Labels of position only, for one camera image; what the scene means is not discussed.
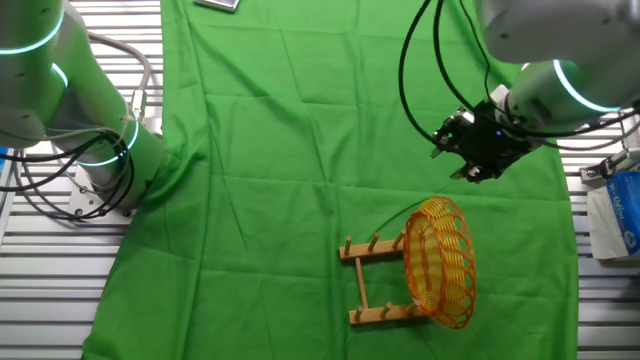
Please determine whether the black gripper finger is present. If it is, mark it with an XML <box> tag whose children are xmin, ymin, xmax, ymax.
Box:
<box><xmin>430</xmin><ymin>126</ymin><xmax>454</xmax><ymax>161</ymax></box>
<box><xmin>449</xmin><ymin>164</ymin><xmax>484</xmax><ymax>184</ymax></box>

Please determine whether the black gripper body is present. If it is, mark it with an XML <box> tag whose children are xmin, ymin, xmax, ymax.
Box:
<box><xmin>442</xmin><ymin>101</ymin><xmax>539</xmax><ymax>180</ymax></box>

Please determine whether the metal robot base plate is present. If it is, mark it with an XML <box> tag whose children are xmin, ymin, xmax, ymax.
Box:
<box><xmin>66</xmin><ymin>164</ymin><xmax>139</xmax><ymax>219</ymax></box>

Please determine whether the black base cable bundle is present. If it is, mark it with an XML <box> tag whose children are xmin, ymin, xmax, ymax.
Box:
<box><xmin>0</xmin><ymin>128</ymin><xmax>137</xmax><ymax>223</ymax></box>

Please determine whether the blue tissue pack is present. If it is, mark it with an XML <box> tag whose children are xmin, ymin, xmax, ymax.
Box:
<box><xmin>605</xmin><ymin>171</ymin><xmax>640</xmax><ymax>258</ymax></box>

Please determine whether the silver kitchen scale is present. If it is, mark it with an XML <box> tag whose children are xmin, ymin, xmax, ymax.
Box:
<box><xmin>193</xmin><ymin>0</ymin><xmax>242</xmax><ymax>14</ymax></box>

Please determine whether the orange woven basket dish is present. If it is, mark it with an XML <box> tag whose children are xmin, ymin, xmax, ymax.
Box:
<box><xmin>402</xmin><ymin>195</ymin><xmax>478</xmax><ymax>331</ymax></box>

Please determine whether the green cloth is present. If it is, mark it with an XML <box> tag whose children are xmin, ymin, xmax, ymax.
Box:
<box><xmin>81</xmin><ymin>0</ymin><xmax>580</xmax><ymax>360</ymax></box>

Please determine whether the thick grey robot cable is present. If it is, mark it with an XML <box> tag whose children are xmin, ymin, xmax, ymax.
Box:
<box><xmin>87</xmin><ymin>30</ymin><xmax>154</xmax><ymax>122</ymax></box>

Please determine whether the wooden dish rack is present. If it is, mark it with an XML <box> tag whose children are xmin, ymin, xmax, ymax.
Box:
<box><xmin>338</xmin><ymin>228</ymin><xmax>427</xmax><ymax>327</ymax></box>

